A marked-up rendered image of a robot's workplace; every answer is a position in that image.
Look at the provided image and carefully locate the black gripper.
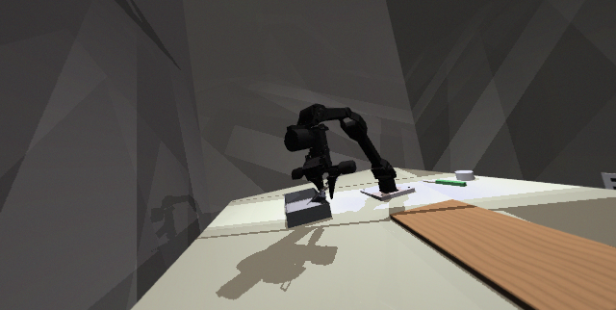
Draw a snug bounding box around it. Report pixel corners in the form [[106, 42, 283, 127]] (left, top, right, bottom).
[[292, 145, 357, 199]]

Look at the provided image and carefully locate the grey cylinder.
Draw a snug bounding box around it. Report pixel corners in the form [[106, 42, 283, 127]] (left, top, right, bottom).
[[455, 170, 475, 181]]

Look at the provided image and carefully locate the wooden board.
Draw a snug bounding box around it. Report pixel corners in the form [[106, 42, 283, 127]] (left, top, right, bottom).
[[390, 199, 616, 310]]

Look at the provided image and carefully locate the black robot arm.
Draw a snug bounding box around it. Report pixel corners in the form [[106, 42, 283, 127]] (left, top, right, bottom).
[[284, 103, 399, 194]]

